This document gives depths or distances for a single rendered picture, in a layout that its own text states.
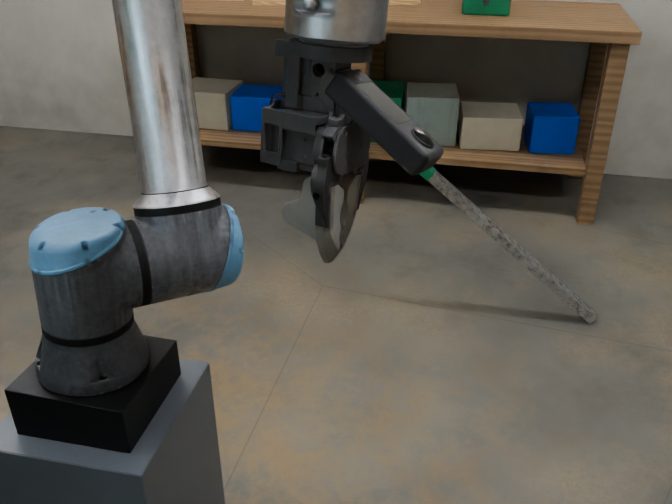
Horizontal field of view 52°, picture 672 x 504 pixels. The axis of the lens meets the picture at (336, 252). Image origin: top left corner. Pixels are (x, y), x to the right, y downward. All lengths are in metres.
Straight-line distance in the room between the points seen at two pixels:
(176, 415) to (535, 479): 1.04
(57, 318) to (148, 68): 0.42
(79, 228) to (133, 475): 0.41
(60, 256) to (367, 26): 0.67
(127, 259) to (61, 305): 0.12
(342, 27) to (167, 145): 0.62
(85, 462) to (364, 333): 1.34
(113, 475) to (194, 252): 0.39
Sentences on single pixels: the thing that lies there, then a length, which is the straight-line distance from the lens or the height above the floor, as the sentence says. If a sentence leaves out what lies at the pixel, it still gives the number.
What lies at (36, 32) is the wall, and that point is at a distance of 4.43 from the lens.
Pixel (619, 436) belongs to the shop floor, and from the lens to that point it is 2.17.
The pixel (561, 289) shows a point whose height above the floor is 0.13.
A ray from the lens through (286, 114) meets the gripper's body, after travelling 0.64.
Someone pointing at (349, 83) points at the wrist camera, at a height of 1.24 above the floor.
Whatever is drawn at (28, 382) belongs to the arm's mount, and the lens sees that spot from 1.29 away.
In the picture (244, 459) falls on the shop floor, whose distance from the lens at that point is 1.97.
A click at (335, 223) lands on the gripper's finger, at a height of 1.11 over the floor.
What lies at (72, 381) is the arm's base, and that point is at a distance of 1.22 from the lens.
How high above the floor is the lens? 1.41
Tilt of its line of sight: 29 degrees down
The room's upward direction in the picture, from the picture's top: straight up
